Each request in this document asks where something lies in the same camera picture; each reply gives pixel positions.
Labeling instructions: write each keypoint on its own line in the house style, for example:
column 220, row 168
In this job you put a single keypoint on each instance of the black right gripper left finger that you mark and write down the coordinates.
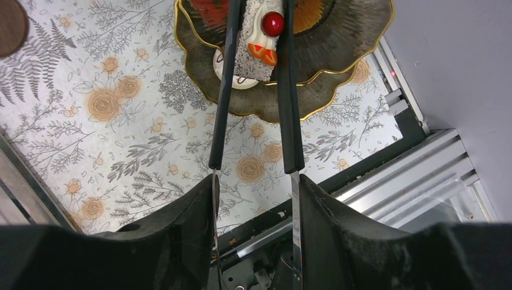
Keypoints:
column 171, row 248

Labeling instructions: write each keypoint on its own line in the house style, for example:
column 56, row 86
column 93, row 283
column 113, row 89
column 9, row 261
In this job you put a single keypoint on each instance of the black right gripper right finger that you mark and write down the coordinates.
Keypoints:
column 344, row 249

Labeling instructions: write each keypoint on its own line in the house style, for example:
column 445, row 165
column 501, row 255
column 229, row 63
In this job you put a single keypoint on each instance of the black metal tongs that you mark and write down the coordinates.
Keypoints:
column 289, row 118

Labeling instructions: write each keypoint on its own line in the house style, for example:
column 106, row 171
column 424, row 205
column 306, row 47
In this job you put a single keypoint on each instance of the chocolate cake slice with cherry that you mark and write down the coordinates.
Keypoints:
column 256, row 54

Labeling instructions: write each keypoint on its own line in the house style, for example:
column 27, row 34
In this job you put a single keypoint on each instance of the red frosted donut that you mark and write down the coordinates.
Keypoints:
column 213, row 13

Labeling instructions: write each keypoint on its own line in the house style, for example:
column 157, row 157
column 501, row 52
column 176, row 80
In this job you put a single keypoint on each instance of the pink frosted donut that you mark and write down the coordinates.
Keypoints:
column 306, row 14

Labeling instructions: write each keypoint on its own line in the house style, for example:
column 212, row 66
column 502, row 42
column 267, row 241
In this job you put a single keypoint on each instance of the stainless steel tray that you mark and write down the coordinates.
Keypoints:
column 24, row 200

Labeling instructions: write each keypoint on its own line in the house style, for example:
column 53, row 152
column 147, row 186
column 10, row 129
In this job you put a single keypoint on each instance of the three tier black cake stand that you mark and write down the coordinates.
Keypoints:
column 325, row 55

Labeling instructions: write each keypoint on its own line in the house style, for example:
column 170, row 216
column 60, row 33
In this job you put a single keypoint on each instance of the dark walnut coaster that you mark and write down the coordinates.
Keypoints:
column 14, row 27

